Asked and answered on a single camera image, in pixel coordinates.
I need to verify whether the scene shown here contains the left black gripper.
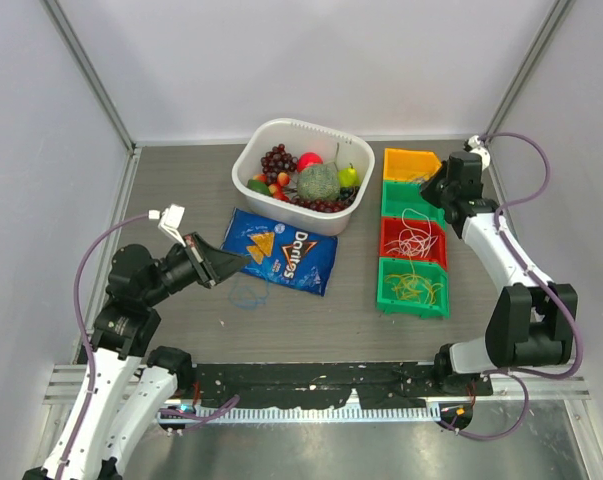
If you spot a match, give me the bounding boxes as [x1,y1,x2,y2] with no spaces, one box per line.
[143,230,251,305]

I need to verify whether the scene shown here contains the white wire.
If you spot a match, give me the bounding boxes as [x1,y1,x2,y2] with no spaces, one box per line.
[400,207,435,266]
[383,229,440,260]

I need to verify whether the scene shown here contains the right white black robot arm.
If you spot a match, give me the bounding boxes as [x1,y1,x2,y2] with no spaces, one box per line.
[420,148,578,395]

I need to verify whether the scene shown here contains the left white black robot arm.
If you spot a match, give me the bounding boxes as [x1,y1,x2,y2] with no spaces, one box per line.
[24,233,249,479]

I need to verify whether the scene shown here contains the upper green plastic bin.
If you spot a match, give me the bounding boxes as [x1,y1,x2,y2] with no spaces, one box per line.
[381,180,446,228]

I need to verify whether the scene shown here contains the green plastic bin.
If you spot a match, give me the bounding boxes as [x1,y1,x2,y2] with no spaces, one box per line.
[381,180,446,228]
[376,257,450,318]

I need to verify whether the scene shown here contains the orange plastic bin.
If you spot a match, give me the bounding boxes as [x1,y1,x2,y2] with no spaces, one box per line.
[383,148,442,184]

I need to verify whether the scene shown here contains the red plastic bin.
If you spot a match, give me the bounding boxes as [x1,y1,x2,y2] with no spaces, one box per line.
[379,217,448,270]

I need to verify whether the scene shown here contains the blue Doritos chip bag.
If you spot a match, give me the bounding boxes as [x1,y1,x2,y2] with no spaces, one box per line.
[222,209,338,296]

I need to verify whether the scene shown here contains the green pear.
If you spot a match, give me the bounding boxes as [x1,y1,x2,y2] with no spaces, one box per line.
[337,164,359,188]

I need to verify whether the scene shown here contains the lower dark grape bunch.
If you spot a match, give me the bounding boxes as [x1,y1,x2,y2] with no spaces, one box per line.
[292,187,359,213]

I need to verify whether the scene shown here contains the green lime fruit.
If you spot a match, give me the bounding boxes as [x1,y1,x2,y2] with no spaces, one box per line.
[247,179,271,196]

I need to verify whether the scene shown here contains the red yellow cherries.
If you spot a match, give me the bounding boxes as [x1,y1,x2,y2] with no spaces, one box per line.
[252,174,289,202]

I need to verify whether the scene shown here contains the lower green plastic bin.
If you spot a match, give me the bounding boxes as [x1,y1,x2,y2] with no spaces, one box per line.
[376,257,450,318]

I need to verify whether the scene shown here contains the green netted melon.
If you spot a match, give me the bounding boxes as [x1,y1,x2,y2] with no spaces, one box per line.
[297,164,340,200]

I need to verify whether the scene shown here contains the white plastic fruit tub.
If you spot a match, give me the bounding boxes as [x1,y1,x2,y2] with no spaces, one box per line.
[231,118,375,236]

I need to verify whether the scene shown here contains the dark red grape bunch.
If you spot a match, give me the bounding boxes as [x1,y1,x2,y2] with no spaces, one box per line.
[260,144,298,174]

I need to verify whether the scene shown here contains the red apple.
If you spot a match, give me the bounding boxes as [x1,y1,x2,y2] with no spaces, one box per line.
[297,152,323,172]

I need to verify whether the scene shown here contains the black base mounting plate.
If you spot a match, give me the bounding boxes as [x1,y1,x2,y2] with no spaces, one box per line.
[195,361,493,410]

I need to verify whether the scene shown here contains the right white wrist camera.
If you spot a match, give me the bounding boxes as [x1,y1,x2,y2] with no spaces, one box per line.
[464,135,491,171]

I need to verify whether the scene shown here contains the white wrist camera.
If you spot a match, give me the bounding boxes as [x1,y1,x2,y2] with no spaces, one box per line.
[148,204,186,246]
[464,135,491,171]

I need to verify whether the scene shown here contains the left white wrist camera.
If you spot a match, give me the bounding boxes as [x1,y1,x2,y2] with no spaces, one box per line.
[148,204,186,246]

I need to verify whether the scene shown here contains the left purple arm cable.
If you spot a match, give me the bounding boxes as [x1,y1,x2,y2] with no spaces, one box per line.
[55,212,242,476]

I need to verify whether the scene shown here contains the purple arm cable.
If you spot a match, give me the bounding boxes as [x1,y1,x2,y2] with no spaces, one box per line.
[55,212,242,476]
[438,131,585,441]

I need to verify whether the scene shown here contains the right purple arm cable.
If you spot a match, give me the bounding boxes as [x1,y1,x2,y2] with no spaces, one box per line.
[438,131,585,441]

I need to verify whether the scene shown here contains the white slotted cable duct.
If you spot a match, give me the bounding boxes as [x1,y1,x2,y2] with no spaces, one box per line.
[211,403,440,424]

